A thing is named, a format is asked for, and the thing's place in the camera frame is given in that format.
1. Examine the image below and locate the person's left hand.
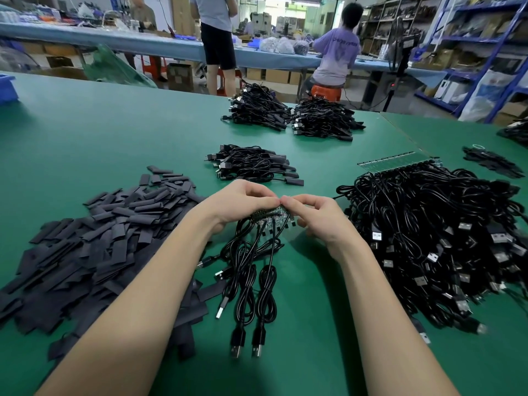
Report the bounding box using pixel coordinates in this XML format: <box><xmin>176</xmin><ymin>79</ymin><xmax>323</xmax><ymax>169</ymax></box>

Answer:
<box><xmin>191</xmin><ymin>179</ymin><xmax>282</xmax><ymax>236</ymax></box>

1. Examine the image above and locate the person's right hand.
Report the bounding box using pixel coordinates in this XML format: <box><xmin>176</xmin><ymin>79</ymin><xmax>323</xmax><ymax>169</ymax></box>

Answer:
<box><xmin>280</xmin><ymin>194</ymin><xmax>368</xmax><ymax>261</ymax></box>

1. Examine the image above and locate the heap of finished black cables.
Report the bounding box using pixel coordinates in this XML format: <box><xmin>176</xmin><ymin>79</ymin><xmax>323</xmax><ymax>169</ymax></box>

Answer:
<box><xmin>206</xmin><ymin>144</ymin><xmax>305</xmax><ymax>187</ymax></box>

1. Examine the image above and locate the joined bunch of black cables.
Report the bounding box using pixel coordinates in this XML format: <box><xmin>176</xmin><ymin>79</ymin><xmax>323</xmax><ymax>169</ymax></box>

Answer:
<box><xmin>196</xmin><ymin>206</ymin><xmax>294</xmax><ymax>360</ymax></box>

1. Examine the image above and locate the bundle of black cables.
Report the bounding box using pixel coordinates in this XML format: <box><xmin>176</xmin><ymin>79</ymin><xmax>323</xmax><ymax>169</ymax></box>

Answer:
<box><xmin>221</xmin><ymin>82</ymin><xmax>292</xmax><ymax>131</ymax></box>
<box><xmin>289</xmin><ymin>96</ymin><xmax>366</xmax><ymax>142</ymax></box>

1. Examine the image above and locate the large pile of black cables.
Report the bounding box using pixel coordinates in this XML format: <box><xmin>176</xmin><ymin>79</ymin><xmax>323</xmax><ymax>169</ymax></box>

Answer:
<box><xmin>334</xmin><ymin>161</ymin><xmax>528</xmax><ymax>343</ymax></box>

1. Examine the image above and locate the pile of black sleeve strips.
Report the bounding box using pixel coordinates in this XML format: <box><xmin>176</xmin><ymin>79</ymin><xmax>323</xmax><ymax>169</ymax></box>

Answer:
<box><xmin>0</xmin><ymin>166</ymin><xmax>228</xmax><ymax>364</ymax></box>

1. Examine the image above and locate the small bundle of cables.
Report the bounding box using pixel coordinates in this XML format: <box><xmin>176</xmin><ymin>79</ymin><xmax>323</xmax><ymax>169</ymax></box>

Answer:
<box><xmin>462</xmin><ymin>145</ymin><xmax>525</xmax><ymax>179</ymax></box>

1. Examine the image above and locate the huge heap of black cables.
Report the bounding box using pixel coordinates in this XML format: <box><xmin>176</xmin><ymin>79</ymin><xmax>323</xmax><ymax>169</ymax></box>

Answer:
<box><xmin>497</xmin><ymin>118</ymin><xmax>528</xmax><ymax>147</ymax></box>

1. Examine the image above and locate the person's left forearm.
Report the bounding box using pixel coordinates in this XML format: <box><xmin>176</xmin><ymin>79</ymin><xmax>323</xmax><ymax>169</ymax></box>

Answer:
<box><xmin>37</xmin><ymin>210</ymin><xmax>240</xmax><ymax>396</ymax></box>

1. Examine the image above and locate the person's right forearm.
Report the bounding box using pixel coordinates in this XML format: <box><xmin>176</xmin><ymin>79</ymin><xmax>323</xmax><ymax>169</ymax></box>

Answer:
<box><xmin>338</xmin><ymin>241</ymin><xmax>459</xmax><ymax>396</ymax></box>

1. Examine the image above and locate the orange plastic stool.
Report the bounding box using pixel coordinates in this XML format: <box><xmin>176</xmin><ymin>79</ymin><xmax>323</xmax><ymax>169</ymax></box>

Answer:
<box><xmin>309</xmin><ymin>84</ymin><xmax>343</xmax><ymax>102</ymax></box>

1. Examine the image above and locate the small upright cardboard box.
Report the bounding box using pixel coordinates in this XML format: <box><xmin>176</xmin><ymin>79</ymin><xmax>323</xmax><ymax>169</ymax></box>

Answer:
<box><xmin>167</xmin><ymin>62</ymin><xmax>196</xmax><ymax>92</ymax></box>

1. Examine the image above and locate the green plastic bag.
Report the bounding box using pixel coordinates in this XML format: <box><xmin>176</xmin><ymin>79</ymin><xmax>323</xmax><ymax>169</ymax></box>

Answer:
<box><xmin>82</xmin><ymin>43</ymin><xmax>158</xmax><ymax>87</ymax></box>

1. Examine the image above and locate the black tripod stand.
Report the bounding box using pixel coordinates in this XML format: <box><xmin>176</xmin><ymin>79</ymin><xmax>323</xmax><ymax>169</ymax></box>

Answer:
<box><xmin>363</xmin><ymin>16</ymin><xmax>422</xmax><ymax>112</ymax></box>

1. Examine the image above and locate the white plastic bag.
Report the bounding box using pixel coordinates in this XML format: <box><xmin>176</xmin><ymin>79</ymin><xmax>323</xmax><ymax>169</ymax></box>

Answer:
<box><xmin>458</xmin><ymin>70</ymin><xmax>516</xmax><ymax>122</ymax></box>

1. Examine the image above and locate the long blue work table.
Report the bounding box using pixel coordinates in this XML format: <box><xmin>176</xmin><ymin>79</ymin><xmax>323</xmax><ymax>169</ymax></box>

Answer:
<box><xmin>0</xmin><ymin>22</ymin><xmax>447</xmax><ymax>79</ymax></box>

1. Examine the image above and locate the open cardboard box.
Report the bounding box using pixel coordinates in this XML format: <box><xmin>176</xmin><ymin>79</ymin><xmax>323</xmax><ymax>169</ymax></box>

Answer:
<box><xmin>33</xmin><ymin>67</ymin><xmax>87</xmax><ymax>80</ymax></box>

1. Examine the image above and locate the blue metal shelving rack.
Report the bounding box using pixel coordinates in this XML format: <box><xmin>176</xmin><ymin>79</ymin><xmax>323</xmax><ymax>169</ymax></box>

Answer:
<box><xmin>415</xmin><ymin>0</ymin><xmax>528</xmax><ymax>122</ymax></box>

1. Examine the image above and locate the blue plastic bin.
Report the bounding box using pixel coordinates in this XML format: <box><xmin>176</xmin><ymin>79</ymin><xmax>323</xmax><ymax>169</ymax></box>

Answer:
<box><xmin>0</xmin><ymin>74</ymin><xmax>19</xmax><ymax>106</ymax></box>

